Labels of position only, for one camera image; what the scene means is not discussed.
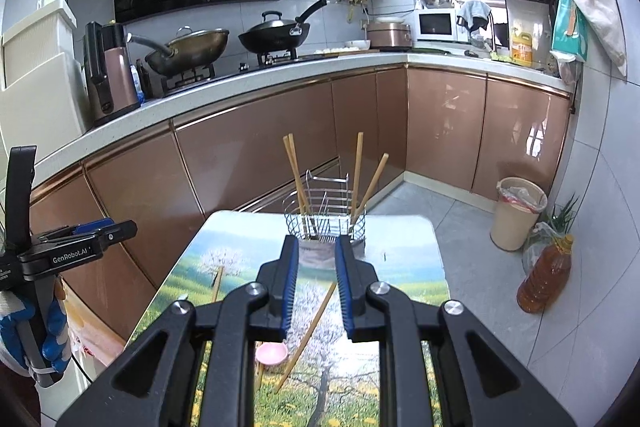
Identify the bamboo chopstick diagonal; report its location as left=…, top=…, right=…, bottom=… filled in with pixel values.
left=274, top=282, right=336, bottom=393

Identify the bamboo chopstick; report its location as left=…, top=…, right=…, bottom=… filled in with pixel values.
left=350, top=153, right=390, bottom=225
left=212, top=265, right=224, bottom=303
left=349, top=131, right=364, bottom=225
left=285, top=133, right=310, bottom=215
left=282, top=134, right=307, bottom=215

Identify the blue gloved left hand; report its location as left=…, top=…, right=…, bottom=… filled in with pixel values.
left=1, top=279, right=70, bottom=388

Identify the landscape print table mat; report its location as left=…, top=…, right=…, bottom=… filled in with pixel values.
left=134, top=211, right=449, bottom=426

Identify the bamboo chopstick in holder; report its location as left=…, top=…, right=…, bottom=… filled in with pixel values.
left=349, top=131, right=364, bottom=225
left=350, top=153, right=390, bottom=225

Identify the white cream appliance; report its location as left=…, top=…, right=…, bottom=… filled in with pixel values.
left=1, top=0, right=91, bottom=164

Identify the beige trash bin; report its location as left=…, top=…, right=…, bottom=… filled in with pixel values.
left=490, top=176, right=548, bottom=251

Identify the amber cooking oil bottle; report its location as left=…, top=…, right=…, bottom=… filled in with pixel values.
left=516, top=234, right=574, bottom=313

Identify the blue seasoning bag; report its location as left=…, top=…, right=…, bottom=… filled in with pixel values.
left=130, top=64, right=145, bottom=104

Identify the rose gold electric kettle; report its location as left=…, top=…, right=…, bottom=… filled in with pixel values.
left=82, top=22, right=141, bottom=127

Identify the gas stove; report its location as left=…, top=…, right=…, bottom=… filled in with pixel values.
left=134, top=52, right=326, bottom=100

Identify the rose gold rice cooker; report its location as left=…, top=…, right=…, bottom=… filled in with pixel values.
left=366, top=22, right=413, bottom=51

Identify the black wok with lid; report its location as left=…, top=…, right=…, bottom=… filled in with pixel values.
left=239, top=0, right=329, bottom=63

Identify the brass coloured wok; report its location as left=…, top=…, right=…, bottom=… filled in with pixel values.
left=127, top=28, right=229, bottom=78

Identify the white microwave oven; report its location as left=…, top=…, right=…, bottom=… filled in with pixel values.
left=414, top=8, right=458, bottom=42

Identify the yellow oil jug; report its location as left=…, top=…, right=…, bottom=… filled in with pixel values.
left=510, top=30, right=534, bottom=67

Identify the teal hanging bag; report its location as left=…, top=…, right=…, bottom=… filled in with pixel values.
left=550, top=0, right=588, bottom=63

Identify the wire utensil holder basket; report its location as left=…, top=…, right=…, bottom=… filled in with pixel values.
left=282, top=170, right=366, bottom=246

